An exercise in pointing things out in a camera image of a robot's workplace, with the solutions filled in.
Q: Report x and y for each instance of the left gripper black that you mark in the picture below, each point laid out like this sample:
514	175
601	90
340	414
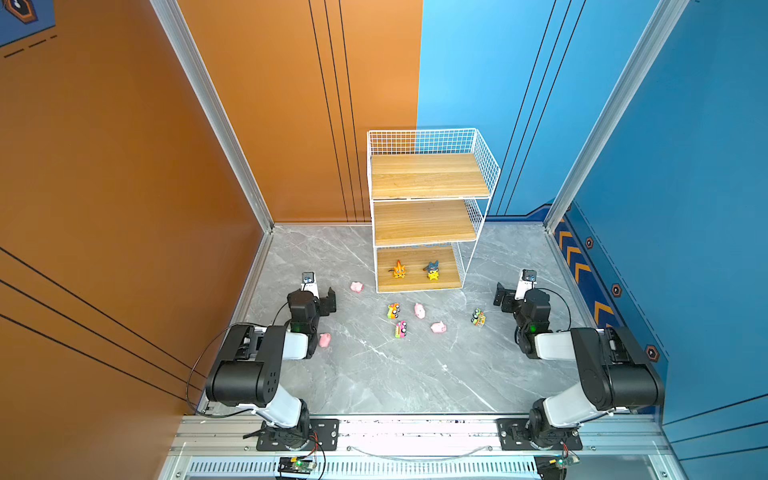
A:
324	303

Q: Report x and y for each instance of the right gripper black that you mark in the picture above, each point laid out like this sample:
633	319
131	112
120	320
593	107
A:
507	300

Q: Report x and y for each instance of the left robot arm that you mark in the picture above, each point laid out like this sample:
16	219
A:
246	372

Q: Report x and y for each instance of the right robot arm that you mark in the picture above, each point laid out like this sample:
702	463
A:
614	372

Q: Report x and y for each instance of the green toy car right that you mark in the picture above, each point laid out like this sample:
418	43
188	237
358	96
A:
478	318

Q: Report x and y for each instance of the orange green toy truck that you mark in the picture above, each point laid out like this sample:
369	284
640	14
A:
393	311

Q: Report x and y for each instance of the pink toy truck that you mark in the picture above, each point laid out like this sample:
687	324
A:
401	329

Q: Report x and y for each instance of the grey hooded pikachu figure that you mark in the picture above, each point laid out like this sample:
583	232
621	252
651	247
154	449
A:
432	271

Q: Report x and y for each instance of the orange pikachu figure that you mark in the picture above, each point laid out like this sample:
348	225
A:
398	271

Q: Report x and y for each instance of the left circuit board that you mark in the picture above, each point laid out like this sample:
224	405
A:
295	467

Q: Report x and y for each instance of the circuit board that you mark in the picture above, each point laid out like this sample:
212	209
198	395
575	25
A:
295	467
555	467

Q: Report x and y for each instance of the right circuit board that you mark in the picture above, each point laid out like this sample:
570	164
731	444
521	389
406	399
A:
555	467

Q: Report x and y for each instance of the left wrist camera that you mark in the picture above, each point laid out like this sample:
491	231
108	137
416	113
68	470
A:
309	283

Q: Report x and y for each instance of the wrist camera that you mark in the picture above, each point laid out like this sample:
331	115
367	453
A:
526	282
309	283

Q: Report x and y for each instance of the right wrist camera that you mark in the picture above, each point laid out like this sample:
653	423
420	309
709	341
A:
526	282

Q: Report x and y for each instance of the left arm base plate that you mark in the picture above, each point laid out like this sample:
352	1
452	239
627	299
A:
322	432

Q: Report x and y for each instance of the white wire wooden shelf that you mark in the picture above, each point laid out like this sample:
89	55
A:
430	191

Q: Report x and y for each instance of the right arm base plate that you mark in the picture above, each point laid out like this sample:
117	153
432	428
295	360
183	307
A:
517	434

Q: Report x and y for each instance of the aluminium rail frame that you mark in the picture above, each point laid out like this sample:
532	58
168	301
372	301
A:
410	446

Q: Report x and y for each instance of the right aluminium corner post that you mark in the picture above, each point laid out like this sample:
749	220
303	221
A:
653	38

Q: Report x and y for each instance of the aluminium corner post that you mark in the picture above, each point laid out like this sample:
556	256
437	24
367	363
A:
177	31
653	38

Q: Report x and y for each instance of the left aluminium corner post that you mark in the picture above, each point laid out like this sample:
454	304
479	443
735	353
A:
177	31

